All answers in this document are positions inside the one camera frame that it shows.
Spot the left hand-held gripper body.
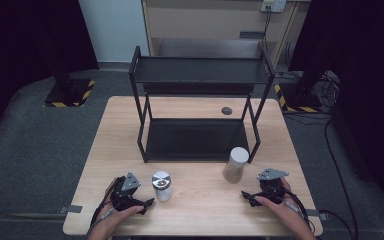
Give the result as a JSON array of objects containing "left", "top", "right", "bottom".
[{"left": 109, "top": 171, "right": 148, "bottom": 213}]

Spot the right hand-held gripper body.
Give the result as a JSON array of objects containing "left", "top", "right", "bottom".
[{"left": 257, "top": 167, "right": 290, "bottom": 205}]

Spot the silver lid jar white powder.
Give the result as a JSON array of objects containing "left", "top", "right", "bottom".
[{"left": 151, "top": 170, "right": 173, "bottom": 202}]

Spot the white lid jar brown powder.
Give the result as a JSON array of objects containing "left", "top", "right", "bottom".
[{"left": 222, "top": 146, "right": 250, "bottom": 184}]

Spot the black metal two-tier rack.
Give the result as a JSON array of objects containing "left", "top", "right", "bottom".
[{"left": 128, "top": 45, "right": 276, "bottom": 164}]

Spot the person's left hand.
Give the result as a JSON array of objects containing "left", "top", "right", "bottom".
[{"left": 99, "top": 178, "right": 145, "bottom": 230}]

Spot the person's right hand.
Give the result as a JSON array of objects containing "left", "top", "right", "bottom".
[{"left": 254, "top": 177, "right": 310, "bottom": 231}]

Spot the black curtain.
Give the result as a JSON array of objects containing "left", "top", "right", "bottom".
[
  {"left": 288, "top": 0, "right": 384, "bottom": 209},
  {"left": 0, "top": 0, "right": 100, "bottom": 148}
]

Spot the light wooden cabinet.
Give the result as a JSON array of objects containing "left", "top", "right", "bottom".
[{"left": 141, "top": 0, "right": 311, "bottom": 69}]

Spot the left hand-held gripper cable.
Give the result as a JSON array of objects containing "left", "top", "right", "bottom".
[{"left": 89, "top": 178, "right": 119, "bottom": 232}]

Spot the hand-held gripper cable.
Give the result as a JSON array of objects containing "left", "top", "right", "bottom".
[
  {"left": 281, "top": 186, "right": 316, "bottom": 234},
  {"left": 89, "top": 178, "right": 119, "bottom": 232}
]

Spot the right hand-held gripper cable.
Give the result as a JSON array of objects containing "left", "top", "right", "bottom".
[{"left": 281, "top": 186, "right": 316, "bottom": 234}]

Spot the grey table bracket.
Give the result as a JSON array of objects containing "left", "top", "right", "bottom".
[
  {"left": 304, "top": 208, "right": 329, "bottom": 221},
  {"left": 59, "top": 204, "right": 83, "bottom": 214}
]

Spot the tangle of black cables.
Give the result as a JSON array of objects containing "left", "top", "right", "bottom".
[{"left": 318, "top": 71, "right": 342, "bottom": 109}]

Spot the black outlet cable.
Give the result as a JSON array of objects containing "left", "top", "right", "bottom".
[{"left": 261, "top": 6, "right": 273, "bottom": 53}]

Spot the white wall outlet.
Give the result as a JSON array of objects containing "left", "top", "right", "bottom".
[{"left": 260, "top": 0, "right": 287, "bottom": 14}]

